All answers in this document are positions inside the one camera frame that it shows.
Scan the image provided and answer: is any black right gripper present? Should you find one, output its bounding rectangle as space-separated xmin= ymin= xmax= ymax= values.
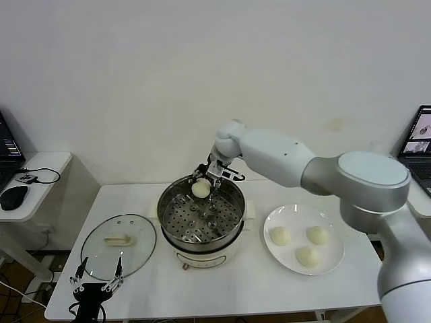
xmin=190 ymin=164 xmax=222 ymax=190

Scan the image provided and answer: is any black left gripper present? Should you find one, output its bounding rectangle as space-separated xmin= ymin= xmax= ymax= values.
xmin=69 ymin=256 xmax=126 ymax=323

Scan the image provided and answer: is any white steamed baozi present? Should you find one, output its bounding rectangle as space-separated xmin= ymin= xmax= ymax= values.
xmin=306 ymin=225 xmax=330 ymax=246
xmin=270 ymin=226 xmax=292 ymax=247
xmin=295 ymin=246 xmax=321 ymax=269
xmin=191 ymin=178 xmax=212 ymax=199

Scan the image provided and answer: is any glass lid with cream handle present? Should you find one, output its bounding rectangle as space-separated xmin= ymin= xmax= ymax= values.
xmin=80 ymin=213 xmax=158 ymax=281

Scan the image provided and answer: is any perforated steel steamer basket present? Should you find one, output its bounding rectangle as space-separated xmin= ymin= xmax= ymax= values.
xmin=157 ymin=173 xmax=246 ymax=246

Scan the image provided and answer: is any cream electric cooker base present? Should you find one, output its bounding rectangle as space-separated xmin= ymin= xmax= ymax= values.
xmin=147 ymin=198 xmax=257 ymax=271

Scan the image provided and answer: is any black computer mouse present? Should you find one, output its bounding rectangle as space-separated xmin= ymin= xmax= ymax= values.
xmin=0 ymin=184 xmax=29 ymax=211

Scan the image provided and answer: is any white side table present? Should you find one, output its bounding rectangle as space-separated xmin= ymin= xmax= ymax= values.
xmin=0 ymin=151 xmax=73 ymax=295
xmin=405 ymin=186 xmax=431 ymax=221

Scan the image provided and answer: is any white round plate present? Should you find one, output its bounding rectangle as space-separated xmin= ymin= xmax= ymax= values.
xmin=263 ymin=204 xmax=345 ymax=276

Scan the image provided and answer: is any black laptop with dark screen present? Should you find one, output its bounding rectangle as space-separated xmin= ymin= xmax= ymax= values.
xmin=0 ymin=110 xmax=27 ymax=193

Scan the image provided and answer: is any grey laptop with image windows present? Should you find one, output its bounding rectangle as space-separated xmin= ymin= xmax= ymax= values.
xmin=397 ymin=104 xmax=431 ymax=198

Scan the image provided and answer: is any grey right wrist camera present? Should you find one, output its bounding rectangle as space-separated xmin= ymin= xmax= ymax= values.
xmin=205 ymin=160 xmax=226 ymax=178

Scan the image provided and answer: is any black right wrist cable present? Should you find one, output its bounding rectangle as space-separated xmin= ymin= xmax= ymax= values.
xmin=223 ymin=170 xmax=247 ymax=183

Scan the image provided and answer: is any white floor cable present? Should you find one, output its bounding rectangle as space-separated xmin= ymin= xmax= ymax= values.
xmin=0 ymin=281 xmax=48 ymax=309

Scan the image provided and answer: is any black drive cable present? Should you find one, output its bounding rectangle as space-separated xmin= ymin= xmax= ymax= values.
xmin=15 ymin=167 xmax=62 ymax=185

